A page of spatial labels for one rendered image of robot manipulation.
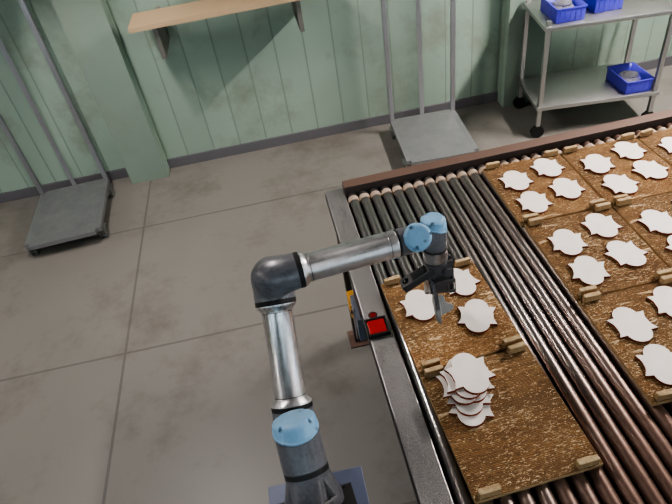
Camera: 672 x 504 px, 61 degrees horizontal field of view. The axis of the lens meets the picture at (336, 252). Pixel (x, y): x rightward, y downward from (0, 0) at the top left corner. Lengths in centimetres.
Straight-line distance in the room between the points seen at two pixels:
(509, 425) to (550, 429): 11
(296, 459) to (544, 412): 71
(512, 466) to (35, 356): 287
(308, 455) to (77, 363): 231
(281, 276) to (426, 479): 67
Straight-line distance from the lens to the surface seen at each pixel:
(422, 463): 166
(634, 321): 200
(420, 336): 188
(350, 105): 481
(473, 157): 266
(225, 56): 455
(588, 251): 222
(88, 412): 333
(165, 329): 350
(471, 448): 166
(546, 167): 261
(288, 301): 156
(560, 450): 169
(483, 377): 171
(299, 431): 145
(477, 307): 195
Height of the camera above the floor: 238
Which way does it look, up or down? 41 degrees down
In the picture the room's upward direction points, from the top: 10 degrees counter-clockwise
